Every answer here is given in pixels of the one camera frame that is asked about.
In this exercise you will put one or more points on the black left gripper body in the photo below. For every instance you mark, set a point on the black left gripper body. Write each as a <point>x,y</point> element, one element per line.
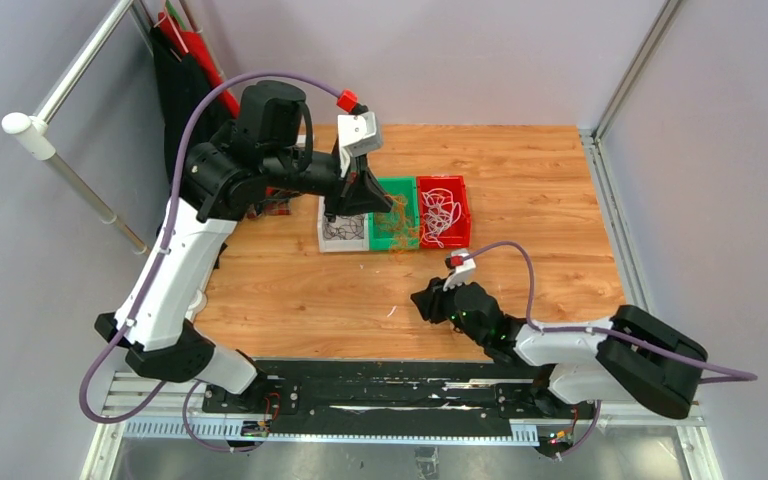
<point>332,185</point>

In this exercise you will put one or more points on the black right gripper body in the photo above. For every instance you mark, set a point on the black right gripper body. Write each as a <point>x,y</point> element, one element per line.
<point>441,305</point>

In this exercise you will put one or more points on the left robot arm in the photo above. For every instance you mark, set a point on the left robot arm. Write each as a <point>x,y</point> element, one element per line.
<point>222,179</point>

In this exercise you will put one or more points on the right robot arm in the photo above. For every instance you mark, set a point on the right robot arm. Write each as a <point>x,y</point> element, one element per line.
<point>630,355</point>

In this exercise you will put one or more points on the white plastic bin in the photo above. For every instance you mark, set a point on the white plastic bin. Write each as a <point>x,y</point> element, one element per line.
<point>343,234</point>

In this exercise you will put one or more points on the green plastic bin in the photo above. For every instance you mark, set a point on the green plastic bin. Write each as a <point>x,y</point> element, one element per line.
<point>398,230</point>

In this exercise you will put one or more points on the plaid red blue cloth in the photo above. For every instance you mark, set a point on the plaid red blue cloth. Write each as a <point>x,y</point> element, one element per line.
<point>276,203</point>

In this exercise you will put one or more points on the red plastic bin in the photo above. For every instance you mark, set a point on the red plastic bin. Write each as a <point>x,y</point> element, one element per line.
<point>445,218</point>

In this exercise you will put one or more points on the black garment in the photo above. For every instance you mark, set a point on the black garment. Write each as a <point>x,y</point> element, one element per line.
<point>215,116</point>

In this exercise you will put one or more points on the red garment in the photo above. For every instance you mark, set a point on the red garment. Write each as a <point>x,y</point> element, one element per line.
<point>198,60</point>

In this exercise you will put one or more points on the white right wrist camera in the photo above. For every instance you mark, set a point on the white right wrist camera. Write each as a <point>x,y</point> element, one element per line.
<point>461,269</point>

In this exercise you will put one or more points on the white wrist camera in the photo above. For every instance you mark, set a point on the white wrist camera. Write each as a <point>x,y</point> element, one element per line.
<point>357,135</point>
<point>461,269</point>

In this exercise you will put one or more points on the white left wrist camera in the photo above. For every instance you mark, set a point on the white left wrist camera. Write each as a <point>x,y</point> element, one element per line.
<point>357,135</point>

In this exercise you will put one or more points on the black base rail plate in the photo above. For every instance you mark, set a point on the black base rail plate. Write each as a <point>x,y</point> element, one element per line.
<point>397,399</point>

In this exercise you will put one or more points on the aluminium frame rail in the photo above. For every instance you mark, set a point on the aluminium frame rail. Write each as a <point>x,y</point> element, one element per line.
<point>593,142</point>

